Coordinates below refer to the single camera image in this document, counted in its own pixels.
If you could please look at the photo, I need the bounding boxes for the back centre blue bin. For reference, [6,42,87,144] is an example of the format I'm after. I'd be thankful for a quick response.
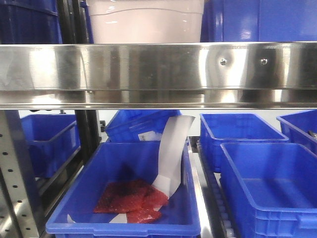
[105,110,181,143]

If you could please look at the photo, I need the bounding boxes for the stainless steel shelf rail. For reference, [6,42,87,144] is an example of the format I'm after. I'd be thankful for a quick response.
[0,42,317,110]

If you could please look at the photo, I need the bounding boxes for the upper right blue crate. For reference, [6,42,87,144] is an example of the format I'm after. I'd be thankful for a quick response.
[201,0,317,42]

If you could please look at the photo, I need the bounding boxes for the front right blue bin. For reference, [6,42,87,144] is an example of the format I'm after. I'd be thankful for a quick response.
[220,143,317,238]

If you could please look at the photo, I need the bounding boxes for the front centre blue bin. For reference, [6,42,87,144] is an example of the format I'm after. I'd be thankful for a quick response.
[46,142,201,238]

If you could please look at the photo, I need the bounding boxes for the white paper strip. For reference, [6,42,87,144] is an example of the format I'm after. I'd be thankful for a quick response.
[152,115,195,198]

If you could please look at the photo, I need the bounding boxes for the red bubble wrap bag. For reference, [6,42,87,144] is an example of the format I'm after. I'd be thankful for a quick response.
[94,179,168,224]

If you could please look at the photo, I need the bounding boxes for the left blue bin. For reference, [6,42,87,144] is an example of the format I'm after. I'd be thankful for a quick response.
[21,114,81,178]

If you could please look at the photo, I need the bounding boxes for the far right blue bin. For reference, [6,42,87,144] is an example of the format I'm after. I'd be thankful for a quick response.
[276,110,317,154]

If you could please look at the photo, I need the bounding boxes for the blue crate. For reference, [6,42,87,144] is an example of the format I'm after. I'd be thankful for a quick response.
[0,0,62,44]
[201,0,317,42]

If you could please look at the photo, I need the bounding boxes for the back right blue bin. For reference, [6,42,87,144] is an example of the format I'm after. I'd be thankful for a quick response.
[200,113,290,173]

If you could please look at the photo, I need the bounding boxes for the upper left blue crate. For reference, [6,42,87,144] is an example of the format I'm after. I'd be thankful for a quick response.
[0,0,62,44]

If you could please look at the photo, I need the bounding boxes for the blue bin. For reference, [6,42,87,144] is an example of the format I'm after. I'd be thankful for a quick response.
[105,110,181,143]
[46,142,201,238]
[200,113,290,173]
[276,110,317,154]
[21,114,81,178]
[220,143,317,238]

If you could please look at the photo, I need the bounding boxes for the perforated steel shelf post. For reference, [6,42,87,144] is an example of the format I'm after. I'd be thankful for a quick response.
[0,110,45,238]

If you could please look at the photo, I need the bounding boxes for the pale pink storage bin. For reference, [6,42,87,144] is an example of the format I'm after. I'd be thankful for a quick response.
[86,0,204,44]

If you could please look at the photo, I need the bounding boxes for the white roller conveyor track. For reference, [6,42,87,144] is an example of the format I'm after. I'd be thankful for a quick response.
[196,141,237,238]

